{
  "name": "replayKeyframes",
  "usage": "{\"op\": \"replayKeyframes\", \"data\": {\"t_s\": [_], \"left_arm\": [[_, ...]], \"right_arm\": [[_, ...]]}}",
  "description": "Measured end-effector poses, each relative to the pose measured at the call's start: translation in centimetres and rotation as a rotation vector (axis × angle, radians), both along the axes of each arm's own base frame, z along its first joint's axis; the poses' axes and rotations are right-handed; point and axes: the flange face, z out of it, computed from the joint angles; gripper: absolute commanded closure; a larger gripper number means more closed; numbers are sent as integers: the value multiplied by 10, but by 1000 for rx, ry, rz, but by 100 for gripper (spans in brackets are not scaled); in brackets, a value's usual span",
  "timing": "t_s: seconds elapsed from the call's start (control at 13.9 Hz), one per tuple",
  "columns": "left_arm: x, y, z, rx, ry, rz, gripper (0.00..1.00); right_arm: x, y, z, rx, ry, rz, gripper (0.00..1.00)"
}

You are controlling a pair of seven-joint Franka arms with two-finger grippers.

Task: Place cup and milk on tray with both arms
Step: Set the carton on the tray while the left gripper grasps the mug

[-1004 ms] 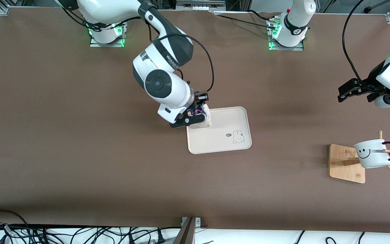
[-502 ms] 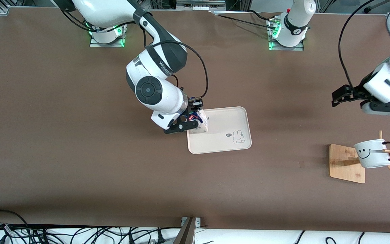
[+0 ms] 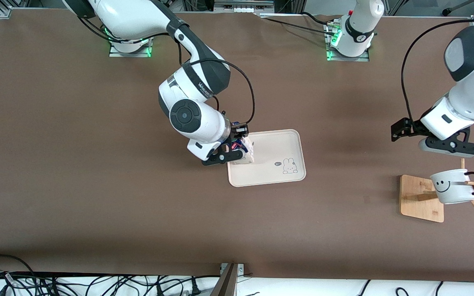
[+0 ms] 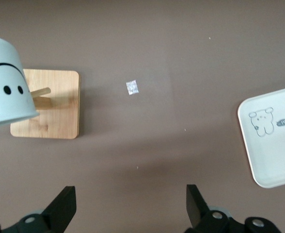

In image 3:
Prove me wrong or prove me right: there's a grey power strip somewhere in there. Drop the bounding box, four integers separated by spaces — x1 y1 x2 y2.
214 0 275 14

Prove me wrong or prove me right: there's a white smiley face mug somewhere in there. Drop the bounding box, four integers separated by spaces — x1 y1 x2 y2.
430 169 474 205

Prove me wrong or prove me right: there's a metal camera post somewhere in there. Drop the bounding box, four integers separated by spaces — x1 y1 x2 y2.
210 263 245 296

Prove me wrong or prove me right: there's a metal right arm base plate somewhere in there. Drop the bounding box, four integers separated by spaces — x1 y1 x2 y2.
109 37 153 58

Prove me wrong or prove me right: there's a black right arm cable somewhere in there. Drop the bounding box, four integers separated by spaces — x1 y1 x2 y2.
175 41 256 125

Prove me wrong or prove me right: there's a blue white milk carton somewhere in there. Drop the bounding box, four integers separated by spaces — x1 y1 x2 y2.
231 138 256 165

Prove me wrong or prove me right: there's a cream rabbit print tray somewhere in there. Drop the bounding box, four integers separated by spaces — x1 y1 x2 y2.
225 129 306 187

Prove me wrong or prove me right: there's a black looped cable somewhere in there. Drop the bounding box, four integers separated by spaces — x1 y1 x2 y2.
0 254 36 288

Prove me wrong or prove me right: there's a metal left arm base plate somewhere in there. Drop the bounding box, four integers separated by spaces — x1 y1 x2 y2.
324 21 370 62

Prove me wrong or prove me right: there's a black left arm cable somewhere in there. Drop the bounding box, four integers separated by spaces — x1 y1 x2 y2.
401 18 474 123

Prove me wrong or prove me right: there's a wooden mug tree stand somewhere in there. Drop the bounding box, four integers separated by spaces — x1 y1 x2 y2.
400 158 474 223

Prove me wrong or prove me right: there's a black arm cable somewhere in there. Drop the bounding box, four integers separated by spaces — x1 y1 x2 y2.
401 18 474 123
175 41 256 125

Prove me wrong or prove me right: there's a black base power cable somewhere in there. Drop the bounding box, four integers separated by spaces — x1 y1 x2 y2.
258 12 338 37

